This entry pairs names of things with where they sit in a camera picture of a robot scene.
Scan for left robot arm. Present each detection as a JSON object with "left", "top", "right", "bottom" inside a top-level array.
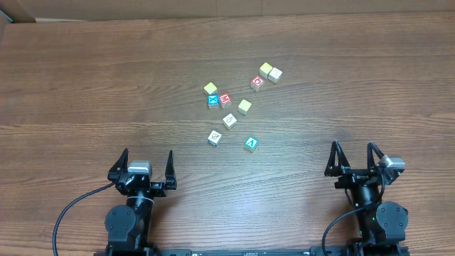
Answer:
[{"left": 94, "top": 149, "right": 177, "bottom": 256}]

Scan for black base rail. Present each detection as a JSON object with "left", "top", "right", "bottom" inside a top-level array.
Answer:
[{"left": 158, "top": 246, "right": 355, "bottom": 256}]

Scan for yellow block centre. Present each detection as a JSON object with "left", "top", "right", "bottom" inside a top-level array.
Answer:
[{"left": 237, "top": 100, "right": 252, "bottom": 115}]

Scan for white ladybug block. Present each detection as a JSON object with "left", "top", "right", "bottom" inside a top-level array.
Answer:
[{"left": 223, "top": 113, "right": 237, "bottom": 129}]

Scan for yellow block left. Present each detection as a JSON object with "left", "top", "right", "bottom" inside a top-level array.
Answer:
[{"left": 203, "top": 82, "right": 218, "bottom": 95}]

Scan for white block far right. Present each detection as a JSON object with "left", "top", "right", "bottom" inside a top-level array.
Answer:
[{"left": 268, "top": 68, "right": 283, "bottom": 84}]

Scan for white leaf block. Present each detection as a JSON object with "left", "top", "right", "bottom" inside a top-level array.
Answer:
[{"left": 208, "top": 130, "right": 223, "bottom": 146}]

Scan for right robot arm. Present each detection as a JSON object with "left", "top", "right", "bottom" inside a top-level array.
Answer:
[{"left": 321, "top": 140, "right": 409, "bottom": 255}]

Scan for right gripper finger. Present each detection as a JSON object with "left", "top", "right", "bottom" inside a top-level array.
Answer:
[
  {"left": 366, "top": 141, "right": 385, "bottom": 171},
  {"left": 324, "top": 140, "right": 350, "bottom": 176}
]

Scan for yellow block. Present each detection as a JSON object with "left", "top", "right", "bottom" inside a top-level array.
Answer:
[
  {"left": 259, "top": 62, "right": 273, "bottom": 79},
  {"left": 203, "top": 82, "right": 218, "bottom": 95},
  {"left": 237, "top": 100, "right": 252, "bottom": 115}
]

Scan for green letter A block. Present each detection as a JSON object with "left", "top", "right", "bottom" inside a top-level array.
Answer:
[{"left": 244, "top": 137, "right": 258, "bottom": 152}]

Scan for yellow block far right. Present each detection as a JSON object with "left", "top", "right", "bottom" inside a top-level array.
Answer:
[{"left": 259, "top": 62, "right": 273, "bottom": 79}]

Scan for red letter M block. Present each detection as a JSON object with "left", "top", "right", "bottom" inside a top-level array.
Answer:
[{"left": 218, "top": 92, "right": 232, "bottom": 109}]

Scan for red letter block right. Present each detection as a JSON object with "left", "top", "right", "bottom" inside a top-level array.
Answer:
[{"left": 250, "top": 75, "right": 265, "bottom": 92}]

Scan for blue letter block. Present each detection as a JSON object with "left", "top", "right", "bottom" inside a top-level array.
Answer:
[{"left": 207, "top": 94, "right": 220, "bottom": 109}]

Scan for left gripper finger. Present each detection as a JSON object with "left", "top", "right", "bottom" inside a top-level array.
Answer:
[
  {"left": 107, "top": 148, "right": 129, "bottom": 181},
  {"left": 165, "top": 150, "right": 177, "bottom": 190}
]

